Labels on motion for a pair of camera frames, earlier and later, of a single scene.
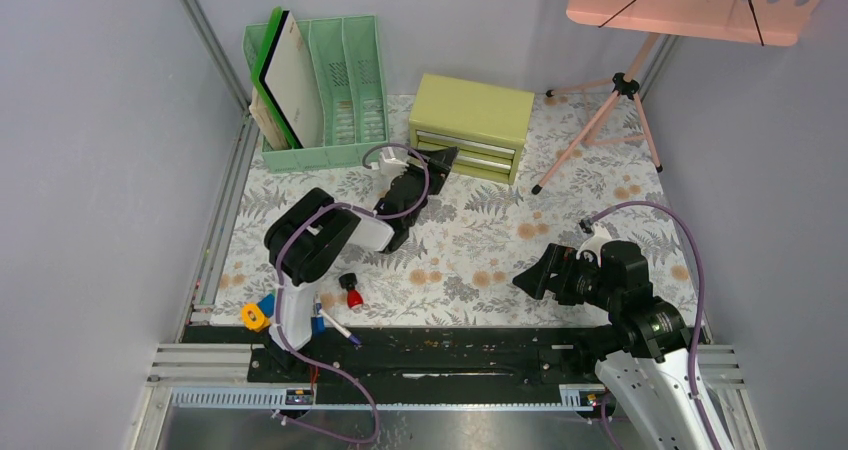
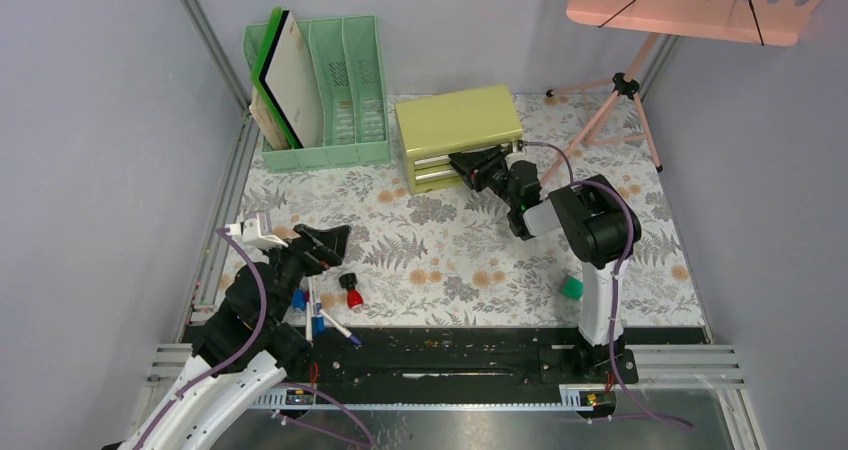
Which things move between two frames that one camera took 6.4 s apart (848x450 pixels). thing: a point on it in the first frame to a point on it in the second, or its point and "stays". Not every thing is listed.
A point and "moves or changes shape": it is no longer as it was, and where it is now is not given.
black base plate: [415, 356] stays
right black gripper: [558, 258] to [475, 166]
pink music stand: [764, 7] stays
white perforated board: [288, 76] stays
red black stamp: [349, 280] stays
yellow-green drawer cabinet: [487, 125] moves or changes shape
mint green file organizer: [346, 55] stays
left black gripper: [439, 164] to [324, 247]
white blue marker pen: [339, 327] stays
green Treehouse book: [274, 112] to [265, 122]
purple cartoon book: [266, 126] stays
